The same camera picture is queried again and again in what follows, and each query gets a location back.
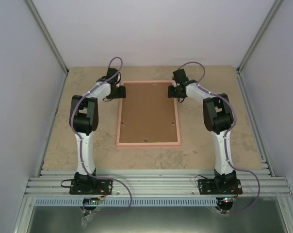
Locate pink wooden picture frame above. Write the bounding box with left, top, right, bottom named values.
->
left=116, top=80, right=182, bottom=147

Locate brown cardboard backing board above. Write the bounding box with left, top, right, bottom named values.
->
left=119, top=83, right=179, bottom=143

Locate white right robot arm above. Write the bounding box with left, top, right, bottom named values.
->
left=168, top=82, right=237, bottom=194

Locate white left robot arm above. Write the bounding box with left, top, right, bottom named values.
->
left=69, top=74, right=126, bottom=194

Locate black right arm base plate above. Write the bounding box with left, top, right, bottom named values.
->
left=196, top=178, right=243, bottom=195

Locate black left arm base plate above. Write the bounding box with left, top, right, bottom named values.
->
left=69, top=177, right=113, bottom=196

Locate aluminium rail platform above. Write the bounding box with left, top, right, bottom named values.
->
left=25, top=160, right=292, bottom=197

